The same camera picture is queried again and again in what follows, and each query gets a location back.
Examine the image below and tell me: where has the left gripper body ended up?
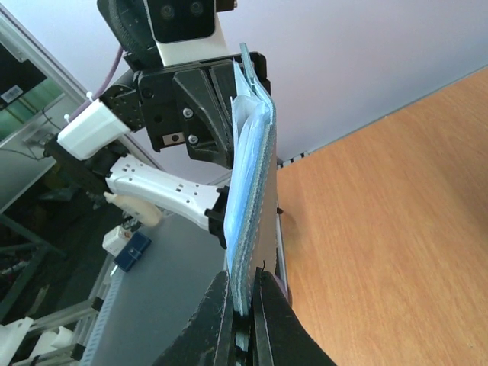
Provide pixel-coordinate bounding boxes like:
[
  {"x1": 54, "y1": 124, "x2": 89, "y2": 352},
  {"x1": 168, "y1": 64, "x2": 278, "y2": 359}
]
[{"x1": 131, "y1": 51, "x2": 272, "y2": 153}]

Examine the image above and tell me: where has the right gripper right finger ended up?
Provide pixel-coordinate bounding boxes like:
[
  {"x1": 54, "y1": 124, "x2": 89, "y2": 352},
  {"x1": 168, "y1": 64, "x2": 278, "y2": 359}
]
[{"x1": 251, "y1": 268, "x2": 335, "y2": 366}]

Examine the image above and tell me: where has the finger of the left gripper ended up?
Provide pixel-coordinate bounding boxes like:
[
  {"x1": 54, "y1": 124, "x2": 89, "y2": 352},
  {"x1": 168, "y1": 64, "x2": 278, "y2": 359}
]
[{"x1": 172, "y1": 59, "x2": 236, "y2": 169}]

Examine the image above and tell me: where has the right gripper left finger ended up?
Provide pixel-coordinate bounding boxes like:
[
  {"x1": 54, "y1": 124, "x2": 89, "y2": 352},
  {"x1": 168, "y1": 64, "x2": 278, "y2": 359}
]
[{"x1": 153, "y1": 271, "x2": 235, "y2": 366}]

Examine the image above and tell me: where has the teal card holder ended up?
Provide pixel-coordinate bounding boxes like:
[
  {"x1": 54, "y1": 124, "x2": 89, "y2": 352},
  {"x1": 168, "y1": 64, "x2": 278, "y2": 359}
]
[{"x1": 224, "y1": 43, "x2": 278, "y2": 316}]

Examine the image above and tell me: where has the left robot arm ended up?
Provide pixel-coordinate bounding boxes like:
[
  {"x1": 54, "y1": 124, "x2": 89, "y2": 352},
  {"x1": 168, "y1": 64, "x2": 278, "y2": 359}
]
[{"x1": 45, "y1": 1, "x2": 241, "y2": 194}]

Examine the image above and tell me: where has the cream plastic bottle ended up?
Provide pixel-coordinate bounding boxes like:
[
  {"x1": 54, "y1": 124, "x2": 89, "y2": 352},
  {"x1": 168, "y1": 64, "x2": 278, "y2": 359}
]
[{"x1": 103, "y1": 192, "x2": 163, "y2": 227}]

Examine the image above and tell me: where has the dark blue small box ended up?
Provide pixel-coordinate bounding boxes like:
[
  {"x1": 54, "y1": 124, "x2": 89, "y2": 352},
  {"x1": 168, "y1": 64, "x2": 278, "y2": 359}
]
[{"x1": 114, "y1": 232, "x2": 152, "y2": 272}]

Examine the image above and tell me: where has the white small box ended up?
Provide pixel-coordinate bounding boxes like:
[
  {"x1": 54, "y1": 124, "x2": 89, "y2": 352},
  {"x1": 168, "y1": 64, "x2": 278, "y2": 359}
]
[{"x1": 102, "y1": 225, "x2": 136, "y2": 257}]

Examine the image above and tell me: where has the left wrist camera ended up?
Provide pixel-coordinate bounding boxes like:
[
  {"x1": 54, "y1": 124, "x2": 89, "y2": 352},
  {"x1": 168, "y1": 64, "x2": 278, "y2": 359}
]
[{"x1": 144, "y1": 0, "x2": 228, "y2": 66}]

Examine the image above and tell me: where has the aluminium front rail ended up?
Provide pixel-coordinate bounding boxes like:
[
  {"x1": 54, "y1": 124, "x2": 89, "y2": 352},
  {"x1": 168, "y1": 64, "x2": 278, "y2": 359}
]
[{"x1": 275, "y1": 151, "x2": 310, "y2": 303}]

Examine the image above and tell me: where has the grey slotted cable duct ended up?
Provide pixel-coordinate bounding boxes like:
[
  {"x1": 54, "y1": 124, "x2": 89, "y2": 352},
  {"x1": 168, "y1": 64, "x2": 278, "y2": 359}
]
[{"x1": 80, "y1": 266, "x2": 124, "y2": 366}]

